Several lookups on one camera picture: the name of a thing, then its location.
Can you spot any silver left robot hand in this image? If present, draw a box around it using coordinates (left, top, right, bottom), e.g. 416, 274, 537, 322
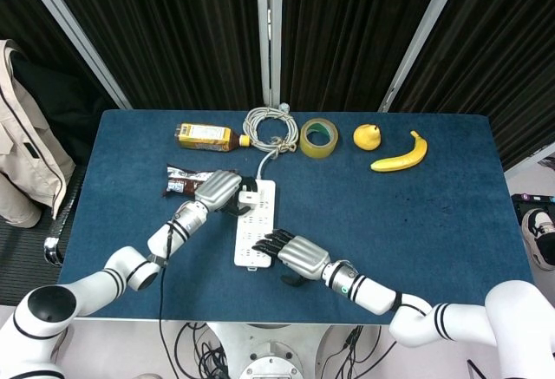
193, 169, 261, 218

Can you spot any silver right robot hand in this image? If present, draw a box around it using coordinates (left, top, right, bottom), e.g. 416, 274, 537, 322
252, 227, 332, 287

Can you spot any white power strip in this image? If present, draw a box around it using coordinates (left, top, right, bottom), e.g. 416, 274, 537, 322
233, 179, 278, 271

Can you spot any brown snack wrapper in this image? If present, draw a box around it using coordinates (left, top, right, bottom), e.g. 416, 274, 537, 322
162, 164, 239, 199

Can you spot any yellow label tea bottle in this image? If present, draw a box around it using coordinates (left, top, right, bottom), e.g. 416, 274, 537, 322
174, 122, 252, 154

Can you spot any blue table cloth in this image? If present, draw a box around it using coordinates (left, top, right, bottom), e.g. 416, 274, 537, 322
58, 108, 535, 325

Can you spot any yellowish packing tape roll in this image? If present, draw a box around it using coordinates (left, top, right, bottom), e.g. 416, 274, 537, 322
299, 117, 340, 160

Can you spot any yellow banana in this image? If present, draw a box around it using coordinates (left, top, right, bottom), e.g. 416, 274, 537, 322
369, 130, 429, 174

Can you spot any dark pleated curtain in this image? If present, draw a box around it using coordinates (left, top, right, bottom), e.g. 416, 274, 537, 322
0, 0, 555, 173

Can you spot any beige jacket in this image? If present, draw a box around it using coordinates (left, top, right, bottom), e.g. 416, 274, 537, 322
0, 39, 77, 230

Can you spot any black device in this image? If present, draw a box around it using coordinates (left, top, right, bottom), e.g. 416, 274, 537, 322
510, 193, 555, 220

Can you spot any white black sneaker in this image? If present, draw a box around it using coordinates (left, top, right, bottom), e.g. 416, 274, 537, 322
520, 207, 555, 272

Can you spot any white cable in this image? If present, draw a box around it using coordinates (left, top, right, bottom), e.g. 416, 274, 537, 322
242, 101, 301, 180

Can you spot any grey robot pedestal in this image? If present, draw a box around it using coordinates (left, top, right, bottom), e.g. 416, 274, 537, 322
203, 322, 375, 379

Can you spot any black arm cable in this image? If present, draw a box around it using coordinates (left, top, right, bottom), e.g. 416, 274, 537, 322
155, 220, 181, 379

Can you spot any black cable bundle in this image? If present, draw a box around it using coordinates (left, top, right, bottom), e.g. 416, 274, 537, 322
173, 321, 232, 379

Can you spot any white frame post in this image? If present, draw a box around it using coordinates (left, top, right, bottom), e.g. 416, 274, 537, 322
254, 0, 285, 109
377, 0, 470, 114
12, 0, 134, 111

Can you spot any white frame bar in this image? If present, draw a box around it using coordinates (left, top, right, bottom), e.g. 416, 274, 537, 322
504, 141, 555, 175

